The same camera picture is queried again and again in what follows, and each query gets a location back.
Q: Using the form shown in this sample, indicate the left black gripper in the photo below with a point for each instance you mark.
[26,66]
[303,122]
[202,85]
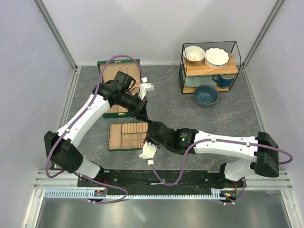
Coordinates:
[139,112]

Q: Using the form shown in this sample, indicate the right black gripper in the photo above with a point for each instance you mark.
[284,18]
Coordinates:
[147,137]

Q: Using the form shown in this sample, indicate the green jewelry tray insert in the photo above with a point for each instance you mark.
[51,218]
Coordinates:
[127,136]

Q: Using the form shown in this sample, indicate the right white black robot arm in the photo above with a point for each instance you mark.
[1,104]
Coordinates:
[256,155]

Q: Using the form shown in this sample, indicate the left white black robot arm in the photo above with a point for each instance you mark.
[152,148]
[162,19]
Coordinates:
[61,146]

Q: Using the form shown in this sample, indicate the green open jewelry box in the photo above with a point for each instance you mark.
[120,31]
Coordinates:
[107,69]

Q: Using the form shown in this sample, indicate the blue ceramic bowl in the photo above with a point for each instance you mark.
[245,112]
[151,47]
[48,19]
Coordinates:
[206,95]

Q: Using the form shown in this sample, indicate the white ceramic bowl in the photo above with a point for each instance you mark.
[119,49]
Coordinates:
[194,55]

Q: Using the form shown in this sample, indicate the blue mug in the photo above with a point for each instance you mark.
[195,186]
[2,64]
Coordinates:
[222,80]

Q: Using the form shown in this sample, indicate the white scalloped dish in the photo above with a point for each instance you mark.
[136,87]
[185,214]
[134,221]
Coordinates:
[216,58]

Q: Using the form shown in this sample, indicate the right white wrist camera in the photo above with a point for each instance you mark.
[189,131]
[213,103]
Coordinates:
[148,152]

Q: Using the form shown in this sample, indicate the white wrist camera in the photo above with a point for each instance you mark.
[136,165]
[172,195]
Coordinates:
[144,87]
[148,152]

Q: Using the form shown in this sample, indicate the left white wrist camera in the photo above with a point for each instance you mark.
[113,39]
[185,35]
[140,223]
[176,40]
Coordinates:
[144,87]

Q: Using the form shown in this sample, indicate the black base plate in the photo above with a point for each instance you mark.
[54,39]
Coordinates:
[145,182]

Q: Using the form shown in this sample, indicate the black wire shelf rack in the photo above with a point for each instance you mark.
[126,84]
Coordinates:
[193,76]

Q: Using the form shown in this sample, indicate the light blue cable duct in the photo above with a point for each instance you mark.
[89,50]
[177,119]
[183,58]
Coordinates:
[94,195]

